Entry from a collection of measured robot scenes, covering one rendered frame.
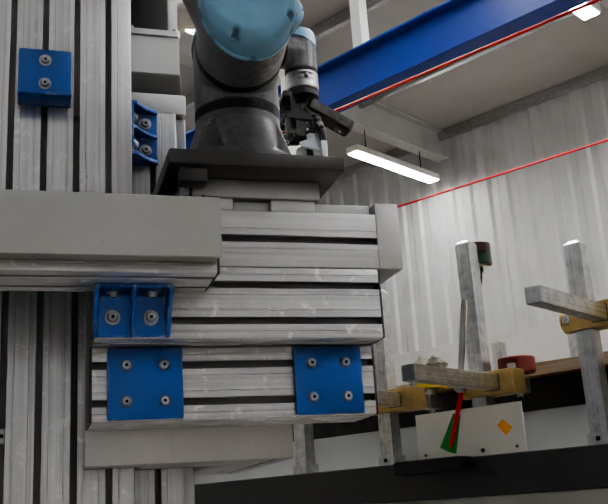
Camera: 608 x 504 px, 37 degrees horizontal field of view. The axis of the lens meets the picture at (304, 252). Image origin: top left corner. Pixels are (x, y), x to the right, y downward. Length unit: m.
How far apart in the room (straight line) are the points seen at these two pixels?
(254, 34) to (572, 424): 1.29
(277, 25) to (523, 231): 9.43
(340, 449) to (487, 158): 8.67
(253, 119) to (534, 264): 9.18
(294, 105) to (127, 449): 1.06
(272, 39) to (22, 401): 0.56
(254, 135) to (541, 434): 1.19
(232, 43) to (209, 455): 0.52
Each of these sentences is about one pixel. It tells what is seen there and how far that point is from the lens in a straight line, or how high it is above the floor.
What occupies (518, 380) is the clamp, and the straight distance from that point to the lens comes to 1.94.
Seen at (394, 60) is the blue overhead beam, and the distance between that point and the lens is 5.93.
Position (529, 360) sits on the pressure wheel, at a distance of 2.02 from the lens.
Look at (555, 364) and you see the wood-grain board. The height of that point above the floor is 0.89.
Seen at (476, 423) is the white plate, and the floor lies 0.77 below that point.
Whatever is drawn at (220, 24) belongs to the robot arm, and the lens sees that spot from 1.10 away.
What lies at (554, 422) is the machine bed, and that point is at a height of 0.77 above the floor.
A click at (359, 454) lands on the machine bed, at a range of 2.42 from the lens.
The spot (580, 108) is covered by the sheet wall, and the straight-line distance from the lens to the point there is 10.47.
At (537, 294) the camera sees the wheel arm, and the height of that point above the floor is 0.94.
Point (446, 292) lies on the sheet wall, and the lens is 10.90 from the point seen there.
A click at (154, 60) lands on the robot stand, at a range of 1.52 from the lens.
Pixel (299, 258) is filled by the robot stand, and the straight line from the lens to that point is 1.14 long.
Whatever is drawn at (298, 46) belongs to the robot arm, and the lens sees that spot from 2.09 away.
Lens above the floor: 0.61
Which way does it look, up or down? 16 degrees up
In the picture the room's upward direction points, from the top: 4 degrees counter-clockwise
